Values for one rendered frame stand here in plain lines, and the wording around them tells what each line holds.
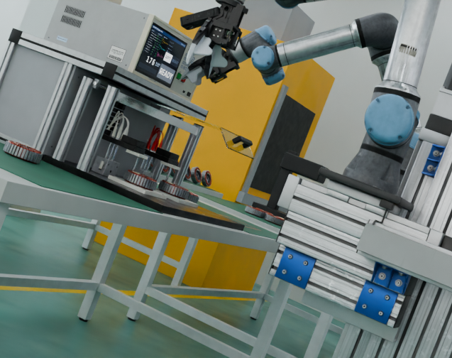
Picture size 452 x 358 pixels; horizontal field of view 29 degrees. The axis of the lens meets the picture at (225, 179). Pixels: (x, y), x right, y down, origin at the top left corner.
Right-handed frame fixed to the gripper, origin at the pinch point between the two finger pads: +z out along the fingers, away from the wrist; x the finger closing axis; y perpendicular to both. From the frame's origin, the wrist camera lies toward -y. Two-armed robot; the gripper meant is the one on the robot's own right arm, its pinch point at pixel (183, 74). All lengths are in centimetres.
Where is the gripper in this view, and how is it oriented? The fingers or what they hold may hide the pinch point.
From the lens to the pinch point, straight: 317.9
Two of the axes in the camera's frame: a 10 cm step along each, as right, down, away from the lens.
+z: -8.5, 4.2, 3.1
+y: 3.4, 9.0, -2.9
